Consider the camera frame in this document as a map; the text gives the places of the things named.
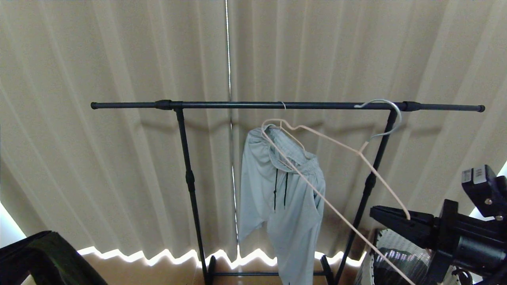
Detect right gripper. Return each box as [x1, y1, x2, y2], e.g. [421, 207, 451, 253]
[421, 199, 507, 285]

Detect pink clothes hanger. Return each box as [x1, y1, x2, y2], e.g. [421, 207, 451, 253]
[273, 101, 314, 169]
[261, 99, 417, 285]

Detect pale grey shorts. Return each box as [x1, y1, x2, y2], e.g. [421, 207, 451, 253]
[238, 124, 326, 285]

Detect green garment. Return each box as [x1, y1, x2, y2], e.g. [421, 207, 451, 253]
[24, 231, 108, 285]

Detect white laundry basket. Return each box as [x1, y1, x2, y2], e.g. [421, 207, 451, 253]
[355, 228, 476, 285]

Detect black clothes rack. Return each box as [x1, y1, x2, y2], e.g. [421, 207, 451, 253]
[90, 99, 486, 285]

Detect beige curtain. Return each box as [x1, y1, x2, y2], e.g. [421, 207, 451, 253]
[0, 0, 507, 266]

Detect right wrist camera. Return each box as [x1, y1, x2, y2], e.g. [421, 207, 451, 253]
[461, 165, 507, 221]

